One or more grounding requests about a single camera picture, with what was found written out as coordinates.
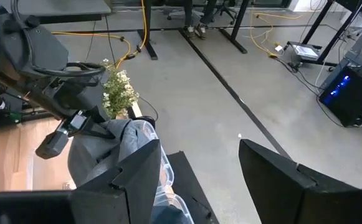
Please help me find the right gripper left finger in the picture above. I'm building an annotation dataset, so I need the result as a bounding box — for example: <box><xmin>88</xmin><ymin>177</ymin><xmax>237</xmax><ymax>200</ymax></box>
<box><xmin>0</xmin><ymin>139</ymin><xmax>163</xmax><ymax>224</ymax></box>

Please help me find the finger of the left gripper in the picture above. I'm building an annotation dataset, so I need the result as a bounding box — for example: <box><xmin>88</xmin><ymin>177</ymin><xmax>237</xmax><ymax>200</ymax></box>
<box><xmin>80</xmin><ymin>129</ymin><xmax>117</xmax><ymax>140</ymax></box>

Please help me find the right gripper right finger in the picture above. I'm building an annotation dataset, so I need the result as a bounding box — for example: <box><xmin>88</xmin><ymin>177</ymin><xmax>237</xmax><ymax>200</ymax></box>
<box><xmin>239</xmin><ymin>138</ymin><xmax>362</xmax><ymax>224</ymax></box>

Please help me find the light grey-blue cap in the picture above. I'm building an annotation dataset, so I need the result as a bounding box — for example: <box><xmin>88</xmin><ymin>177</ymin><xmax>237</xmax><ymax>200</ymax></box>
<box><xmin>67</xmin><ymin>119</ymin><xmax>158</xmax><ymax>188</ymax></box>

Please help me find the green leafy plant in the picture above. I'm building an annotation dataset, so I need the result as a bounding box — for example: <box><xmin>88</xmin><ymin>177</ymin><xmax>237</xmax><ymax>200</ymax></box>
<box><xmin>101</xmin><ymin>58</ymin><xmax>140</xmax><ymax>119</ymax></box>

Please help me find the clear plastic bin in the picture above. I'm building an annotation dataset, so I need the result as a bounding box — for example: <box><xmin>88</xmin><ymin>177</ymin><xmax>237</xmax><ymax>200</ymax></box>
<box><xmin>150</xmin><ymin>192</ymin><xmax>196</xmax><ymax>224</ymax></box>
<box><xmin>130</xmin><ymin>119</ymin><xmax>176</xmax><ymax>195</ymax></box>

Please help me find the black mat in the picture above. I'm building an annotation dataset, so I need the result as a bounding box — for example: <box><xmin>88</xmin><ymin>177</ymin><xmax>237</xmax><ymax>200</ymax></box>
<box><xmin>167</xmin><ymin>151</ymin><xmax>221</xmax><ymax>224</ymax></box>

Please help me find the black desk leg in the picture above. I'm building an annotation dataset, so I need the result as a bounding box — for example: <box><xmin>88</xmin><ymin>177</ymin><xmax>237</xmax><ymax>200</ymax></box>
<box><xmin>218</xmin><ymin>0</ymin><xmax>250</xmax><ymax>54</ymax></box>
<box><xmin>136</xmin><ymin>0</ymin><xmax>159</xmax><ymax>61</ymax></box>

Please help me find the grey desk top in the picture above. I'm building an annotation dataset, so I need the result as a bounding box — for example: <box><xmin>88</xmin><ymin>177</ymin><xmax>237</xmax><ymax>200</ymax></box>
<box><xmin>0</xmin><ymin>0</ymin><xmax>112</xmax><ymax>25</ymax></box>

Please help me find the black computer tower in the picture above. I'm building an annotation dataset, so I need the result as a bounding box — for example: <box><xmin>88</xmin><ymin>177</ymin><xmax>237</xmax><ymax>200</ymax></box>
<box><xmin>318</xmin><ymin>51</ymin><xmax>362</xmax><ymax>128</ymax></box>

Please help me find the black floor strip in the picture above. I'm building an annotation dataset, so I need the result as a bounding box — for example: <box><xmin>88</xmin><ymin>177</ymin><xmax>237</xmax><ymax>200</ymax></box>
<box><xmin>178</xmin><ymin>27</ymin><xmax>293</xmax><ymax>160</ymax></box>

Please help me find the grey box on floor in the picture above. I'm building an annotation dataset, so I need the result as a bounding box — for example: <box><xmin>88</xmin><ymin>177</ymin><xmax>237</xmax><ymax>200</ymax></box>
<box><xmin>288</xmin><ymin>41</ymin><xmax>322</xmax><ymax>62</ymax></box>

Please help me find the person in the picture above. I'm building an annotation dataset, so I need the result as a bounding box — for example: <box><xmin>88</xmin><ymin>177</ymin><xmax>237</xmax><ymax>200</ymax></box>
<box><xmin>183</xmin><ymin>0</ymin><xmax>218</xmax><ymax>40</ymax></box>

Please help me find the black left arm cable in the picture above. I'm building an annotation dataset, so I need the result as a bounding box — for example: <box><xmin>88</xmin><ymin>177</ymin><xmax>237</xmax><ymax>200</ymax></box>
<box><xmin>11</xmin><ymin>0</ymin><xmax>107</xmax><ymax>78</ymax></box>

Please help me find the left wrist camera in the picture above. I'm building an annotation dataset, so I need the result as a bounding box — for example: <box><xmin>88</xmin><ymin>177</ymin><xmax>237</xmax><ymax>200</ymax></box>
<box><xmin>34</xmin><ymin>128</ymin><xmax>72</xmax><ymax>160</ymax></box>

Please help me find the yellow cable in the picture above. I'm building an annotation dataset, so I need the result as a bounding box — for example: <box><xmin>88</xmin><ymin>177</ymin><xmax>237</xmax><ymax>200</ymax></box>
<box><xmin>51</xmin><ymin>0</ymin><xmax>148</xmax><ymax>70</ymax></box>
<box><xmin>249</xmin><ymin>11</ymin><xmax>303</xmax><ymax>59</ymax></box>

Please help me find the black floor cable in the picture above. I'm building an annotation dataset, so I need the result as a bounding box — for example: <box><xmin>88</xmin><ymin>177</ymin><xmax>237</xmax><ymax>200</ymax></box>
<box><xmin>274</xmin><ymin>57</ymin><xmax>345</xmax><ymax>127</ymax></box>

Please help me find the black stand frame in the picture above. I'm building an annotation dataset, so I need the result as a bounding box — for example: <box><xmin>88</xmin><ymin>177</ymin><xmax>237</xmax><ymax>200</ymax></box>
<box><xmin>285</xmin><ymin>0</ymin><xmax>362</xmax><ymax>67</ymax></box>

